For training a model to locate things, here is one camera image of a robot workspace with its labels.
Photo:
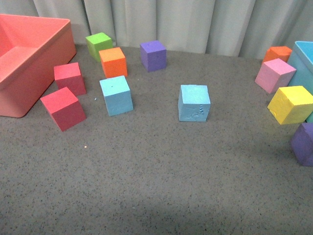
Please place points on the light blue foam block dented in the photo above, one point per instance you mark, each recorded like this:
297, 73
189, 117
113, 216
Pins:
194, 103

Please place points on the light blue foam block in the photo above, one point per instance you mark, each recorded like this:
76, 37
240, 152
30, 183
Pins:
117, 95

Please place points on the purple foam block rear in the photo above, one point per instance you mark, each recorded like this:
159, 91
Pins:
153, 55

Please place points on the purple foam block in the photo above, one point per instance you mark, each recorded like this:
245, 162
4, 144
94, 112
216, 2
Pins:
153, 55
302, 144

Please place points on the orange foam block left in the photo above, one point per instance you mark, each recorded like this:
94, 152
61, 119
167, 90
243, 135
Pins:
113, 62

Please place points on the orange foam block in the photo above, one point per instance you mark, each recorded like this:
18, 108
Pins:
113, 62
282, 52

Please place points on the red foam block front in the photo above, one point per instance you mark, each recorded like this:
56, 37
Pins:
64, 108

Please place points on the red foam block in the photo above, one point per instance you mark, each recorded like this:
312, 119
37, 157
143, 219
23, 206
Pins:
69, 75
64, 108

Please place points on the green foam block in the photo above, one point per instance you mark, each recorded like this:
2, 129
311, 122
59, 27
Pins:
97, 42

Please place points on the red foam block rear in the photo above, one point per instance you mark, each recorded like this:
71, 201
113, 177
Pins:
69, 75

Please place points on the grey curtain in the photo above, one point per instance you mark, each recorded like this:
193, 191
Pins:
244, 28

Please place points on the pink foam block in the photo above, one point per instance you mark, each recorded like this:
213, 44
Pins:
274, 74

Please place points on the yellow foam block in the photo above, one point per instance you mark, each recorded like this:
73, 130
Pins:
291, 105

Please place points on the red plastic bin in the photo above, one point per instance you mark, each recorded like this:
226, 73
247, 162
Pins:
30, 48

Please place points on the orange foam block right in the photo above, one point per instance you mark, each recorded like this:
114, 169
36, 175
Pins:
282, 52

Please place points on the purple foam block front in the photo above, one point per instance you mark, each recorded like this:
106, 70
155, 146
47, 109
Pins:
302, 144

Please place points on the light blue plastic bin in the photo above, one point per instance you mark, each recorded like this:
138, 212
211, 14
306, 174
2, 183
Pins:
301, 58

